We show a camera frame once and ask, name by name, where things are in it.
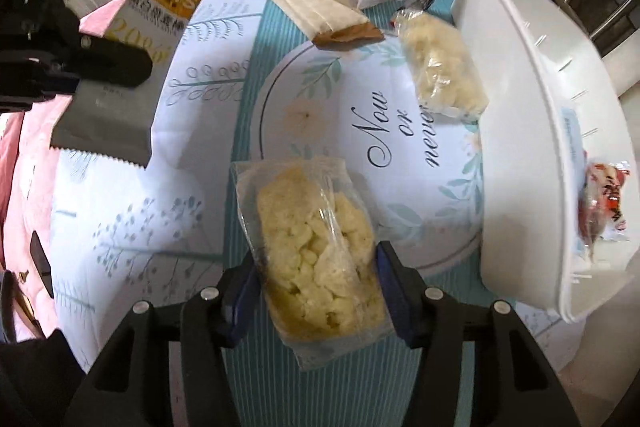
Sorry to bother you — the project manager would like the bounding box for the black rectangular device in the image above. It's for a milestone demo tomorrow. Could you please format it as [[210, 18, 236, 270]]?
[[30, 231, 54, 300]]

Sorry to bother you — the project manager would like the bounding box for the orange and grey oat packet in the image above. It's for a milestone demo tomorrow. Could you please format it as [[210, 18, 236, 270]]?
[[50, 0, 210, 170]]

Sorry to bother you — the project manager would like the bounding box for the clear bag of yellow puffs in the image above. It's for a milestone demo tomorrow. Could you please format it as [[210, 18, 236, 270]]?
[[235, 157, 396, 370], [390, 9, 490, 120]]

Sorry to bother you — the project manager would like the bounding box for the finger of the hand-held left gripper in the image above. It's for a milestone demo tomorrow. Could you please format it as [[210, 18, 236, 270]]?
[[75, 34, 153, 88]]

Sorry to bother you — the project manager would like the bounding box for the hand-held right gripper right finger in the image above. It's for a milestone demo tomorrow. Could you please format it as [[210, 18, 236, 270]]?
[[376, 241, 581, 427]]

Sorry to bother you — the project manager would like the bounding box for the red and white snack bag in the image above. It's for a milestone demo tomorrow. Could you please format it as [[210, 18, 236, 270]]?
[[577, 159, 633, 258]]

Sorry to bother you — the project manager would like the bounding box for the long beige wafer packet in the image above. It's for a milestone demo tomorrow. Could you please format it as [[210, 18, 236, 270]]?
[[263, 0, 386, 50]]

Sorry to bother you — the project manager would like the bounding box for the white plastic bin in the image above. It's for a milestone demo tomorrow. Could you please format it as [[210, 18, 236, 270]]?
[[452, 0, 640, 323]]

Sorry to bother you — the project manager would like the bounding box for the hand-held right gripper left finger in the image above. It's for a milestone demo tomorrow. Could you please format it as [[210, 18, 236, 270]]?
[[65, 252, 261, 427]]

